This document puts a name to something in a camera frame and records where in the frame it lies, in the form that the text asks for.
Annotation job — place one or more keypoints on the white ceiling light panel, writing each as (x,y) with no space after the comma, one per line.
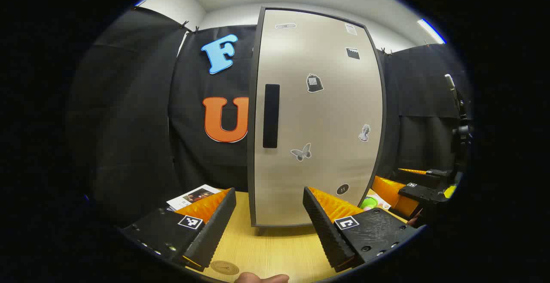
(431,31)

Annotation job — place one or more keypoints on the printed booklet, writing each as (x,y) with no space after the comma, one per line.
(193,196)

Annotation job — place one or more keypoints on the dark grey cabinet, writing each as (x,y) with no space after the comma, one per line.
(251,145)

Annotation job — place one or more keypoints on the round brown coaster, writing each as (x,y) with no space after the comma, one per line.
(224,268)

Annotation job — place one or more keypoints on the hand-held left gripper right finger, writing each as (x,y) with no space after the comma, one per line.
(322,227)

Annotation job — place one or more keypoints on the black backdrop cloth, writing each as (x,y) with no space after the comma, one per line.
(129,124)

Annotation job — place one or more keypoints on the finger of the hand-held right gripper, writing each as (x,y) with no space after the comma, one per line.
(438,173)
(423,193)

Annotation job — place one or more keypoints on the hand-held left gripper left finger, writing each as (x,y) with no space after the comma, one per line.
(215,227)

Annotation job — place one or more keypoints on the green pink plush toy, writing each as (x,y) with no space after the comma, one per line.
(368,202)

